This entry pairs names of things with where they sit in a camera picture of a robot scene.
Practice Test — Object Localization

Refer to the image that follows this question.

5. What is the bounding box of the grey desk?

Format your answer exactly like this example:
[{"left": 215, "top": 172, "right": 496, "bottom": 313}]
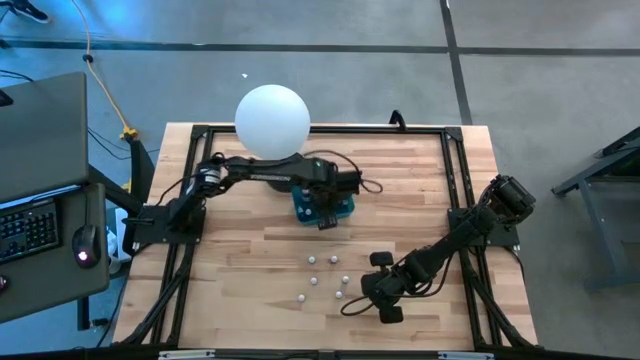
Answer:
[{"left": 0, "top": 182, "right": 111, "bottom": 325}]

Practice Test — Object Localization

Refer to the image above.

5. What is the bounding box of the black aluminium table frame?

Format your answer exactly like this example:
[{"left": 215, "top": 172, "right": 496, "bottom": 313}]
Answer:
[{"left": 112, "top": 123, "right": 539, "bottom": 351}]

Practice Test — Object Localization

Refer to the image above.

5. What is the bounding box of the black floor cable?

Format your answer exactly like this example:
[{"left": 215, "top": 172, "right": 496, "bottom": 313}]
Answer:
[{"left": 87, "top": 127, "right": 161, "bottom": 162}]

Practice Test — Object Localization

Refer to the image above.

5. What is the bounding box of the black backlit keyboard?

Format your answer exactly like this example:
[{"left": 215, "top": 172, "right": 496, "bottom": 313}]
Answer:
[{"left": 0, "top": 197, "right": 64, "bottom": 265}]

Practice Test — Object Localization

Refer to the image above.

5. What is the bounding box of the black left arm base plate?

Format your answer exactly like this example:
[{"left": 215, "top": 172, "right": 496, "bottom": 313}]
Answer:
[{"left": 122, "top": 204, "right": 206, "bottom": 246}]

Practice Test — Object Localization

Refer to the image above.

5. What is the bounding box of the grey metal cart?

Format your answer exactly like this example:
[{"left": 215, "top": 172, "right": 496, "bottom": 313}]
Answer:
[{"left": 551, "top": 124, "right": 640, "bottom": 294}]

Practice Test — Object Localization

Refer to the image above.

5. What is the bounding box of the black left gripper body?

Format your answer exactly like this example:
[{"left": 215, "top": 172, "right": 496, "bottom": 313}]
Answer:
[{"left": 310, "top": 170, "right": 363, "bottom": 232}]

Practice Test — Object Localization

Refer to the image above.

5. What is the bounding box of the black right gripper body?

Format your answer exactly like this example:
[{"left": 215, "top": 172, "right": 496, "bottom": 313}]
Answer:
[{"left": 359, "top": 250, "right": 407, "bottom": 325}]

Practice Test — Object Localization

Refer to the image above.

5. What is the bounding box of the black stand leg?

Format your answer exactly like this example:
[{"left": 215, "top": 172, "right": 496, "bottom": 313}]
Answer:
[{"left": 88, "top": 139, "right": 156, "bottom": 214}]

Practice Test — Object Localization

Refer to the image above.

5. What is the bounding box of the teal plastic box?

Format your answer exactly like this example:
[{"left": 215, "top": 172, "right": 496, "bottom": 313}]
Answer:
[{"left": 291, "top": 184, "right": 357, "bottom": 225}]

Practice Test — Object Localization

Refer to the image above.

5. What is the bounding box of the silver metal bracket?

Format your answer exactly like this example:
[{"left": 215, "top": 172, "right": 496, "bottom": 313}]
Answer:
[
  {"left": 157, "top": 349, "right": 217, "bottom": 360},
  {"left": 437, "top": 351, "right": 495, "bottom": 360}
]

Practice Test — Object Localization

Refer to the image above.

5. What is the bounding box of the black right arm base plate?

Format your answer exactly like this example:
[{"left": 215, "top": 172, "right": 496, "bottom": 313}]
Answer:
[{"left": 447, "top": 207, "right": 521, "bottom": 247}]

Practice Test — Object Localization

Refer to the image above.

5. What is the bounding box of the yellow extension cable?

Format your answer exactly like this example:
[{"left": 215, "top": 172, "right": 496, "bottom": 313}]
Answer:
[{"left": 71, "top": 0, "right": 140, "bottom": 142}]

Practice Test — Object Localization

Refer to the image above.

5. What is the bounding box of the dark shoe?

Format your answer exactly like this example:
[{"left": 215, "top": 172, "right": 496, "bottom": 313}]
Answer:
[{"left": 8, "top": 0, "right": 52, "bottom": 24}]

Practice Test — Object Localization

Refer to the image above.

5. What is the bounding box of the black computer mouse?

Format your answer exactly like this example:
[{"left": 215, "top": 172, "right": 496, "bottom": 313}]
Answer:
[{"left": 71, "top": 224, "right": 102, "bottom": 269}]

